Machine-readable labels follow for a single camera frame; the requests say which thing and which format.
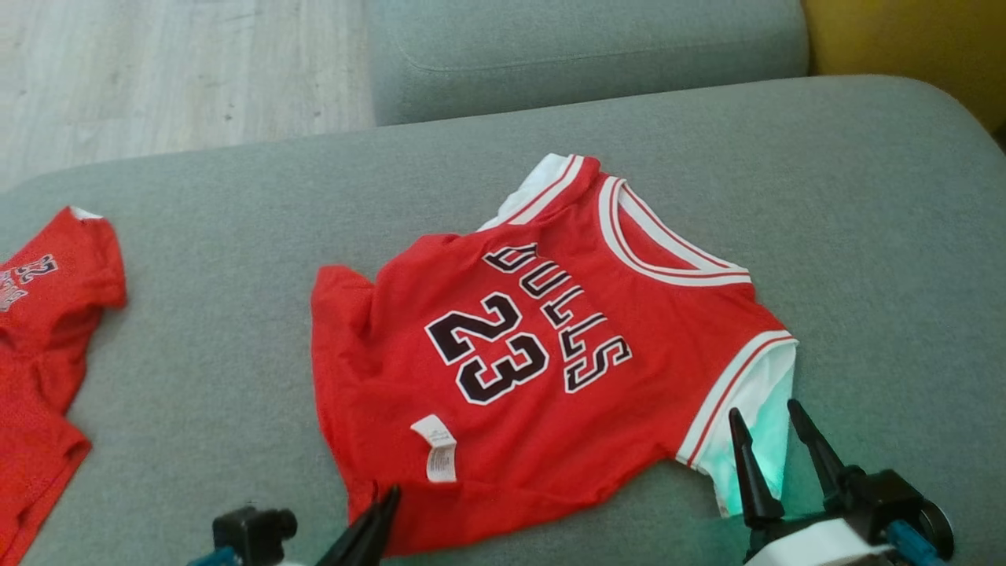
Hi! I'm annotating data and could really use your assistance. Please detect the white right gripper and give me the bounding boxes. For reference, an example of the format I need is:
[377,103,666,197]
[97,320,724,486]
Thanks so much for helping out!
[728,399,894,566]

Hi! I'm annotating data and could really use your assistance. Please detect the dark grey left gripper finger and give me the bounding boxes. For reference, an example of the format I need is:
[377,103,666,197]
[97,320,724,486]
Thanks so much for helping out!
[314,503,382,566]
[358,484,402,566]

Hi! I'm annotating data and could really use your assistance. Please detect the red Bulls 23 jersey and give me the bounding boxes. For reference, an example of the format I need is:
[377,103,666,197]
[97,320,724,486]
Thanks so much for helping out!
[310,153,799,557]

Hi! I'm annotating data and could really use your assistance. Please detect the red shorts with white stripe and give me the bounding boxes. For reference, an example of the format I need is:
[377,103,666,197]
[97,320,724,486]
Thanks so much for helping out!
[0,206,128,566]

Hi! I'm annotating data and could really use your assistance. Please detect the yellow fabric sofa section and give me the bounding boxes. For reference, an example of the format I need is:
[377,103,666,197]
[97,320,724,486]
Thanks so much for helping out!
[802,0,1006,134]

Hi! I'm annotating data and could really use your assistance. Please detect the small grey fabric sofa section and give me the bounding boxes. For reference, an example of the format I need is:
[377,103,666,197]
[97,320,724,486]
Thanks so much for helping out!
[365,0,810,127]

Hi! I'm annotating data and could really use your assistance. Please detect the blue right camera connector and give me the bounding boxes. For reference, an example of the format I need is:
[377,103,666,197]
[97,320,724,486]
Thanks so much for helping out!
[887,520,940,566]

